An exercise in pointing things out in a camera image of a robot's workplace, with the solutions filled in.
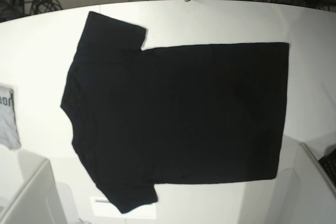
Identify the black T-shirt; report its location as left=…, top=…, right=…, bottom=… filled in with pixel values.
left=61, top=12, right=290, bottom=214

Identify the grey folded T-shirt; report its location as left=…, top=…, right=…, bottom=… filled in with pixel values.
left=1, top=87, right=21, bottom=150

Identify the white paper label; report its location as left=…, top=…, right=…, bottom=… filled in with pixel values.
left=90, top=197, right=156, bottom=219

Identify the white left partition panel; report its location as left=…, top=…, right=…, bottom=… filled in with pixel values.
left=1, top=150, right=82, bottom=223

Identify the white partition panel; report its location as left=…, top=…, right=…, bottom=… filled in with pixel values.
left=274, top=144, right=335, bottom=223
left=1, top=150, right=82, bottom=223

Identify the white right partition panel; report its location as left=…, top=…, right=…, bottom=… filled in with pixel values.
left=274, top=144, right=335, bottom=223

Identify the black keyboard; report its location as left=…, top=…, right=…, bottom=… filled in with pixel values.
left=319, top=149, right=336, bottom=185

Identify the coiled black floor cable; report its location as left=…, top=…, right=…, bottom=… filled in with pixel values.
left=30, top=0, right=63, bottom=15

